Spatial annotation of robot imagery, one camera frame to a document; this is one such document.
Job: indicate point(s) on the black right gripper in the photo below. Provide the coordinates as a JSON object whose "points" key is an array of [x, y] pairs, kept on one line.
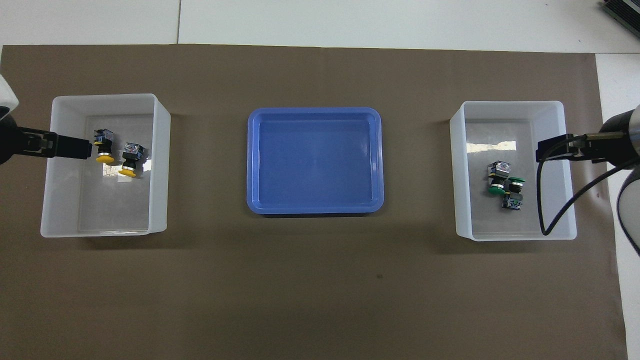
{"points": [[612, 142]]}

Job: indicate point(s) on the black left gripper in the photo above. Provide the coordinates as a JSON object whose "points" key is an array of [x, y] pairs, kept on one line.
{"points": [[15, 142]]}

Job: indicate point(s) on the yellow push button switch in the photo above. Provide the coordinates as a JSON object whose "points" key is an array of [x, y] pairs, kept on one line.
{"points": [[132, 159], [104, 147]]}

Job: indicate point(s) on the green push button switch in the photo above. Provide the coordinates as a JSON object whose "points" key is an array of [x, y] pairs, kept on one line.
{"points": [[513, 195], [498, 175]]}

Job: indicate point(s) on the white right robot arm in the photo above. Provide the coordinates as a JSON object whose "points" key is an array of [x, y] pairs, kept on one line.
{"points": [[631, 210]]}

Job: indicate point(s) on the small white label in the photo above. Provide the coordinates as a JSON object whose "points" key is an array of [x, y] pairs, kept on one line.
{"points": [[125, 179]]}

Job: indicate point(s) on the translucent white plastic box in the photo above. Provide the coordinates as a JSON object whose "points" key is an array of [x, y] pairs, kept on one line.
{"points": [[500, 225], [100, 210]]}

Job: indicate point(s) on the black ribbed device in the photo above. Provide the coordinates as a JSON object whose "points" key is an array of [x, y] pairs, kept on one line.
{"points": [[625, 10]]}

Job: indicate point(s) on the blue plastic tray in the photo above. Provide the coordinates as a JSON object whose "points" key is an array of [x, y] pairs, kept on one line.
{"points": [[315, 160]]}

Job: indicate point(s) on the brown table mat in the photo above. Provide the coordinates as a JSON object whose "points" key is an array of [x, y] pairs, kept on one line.
{"points": [[320, 275]]}

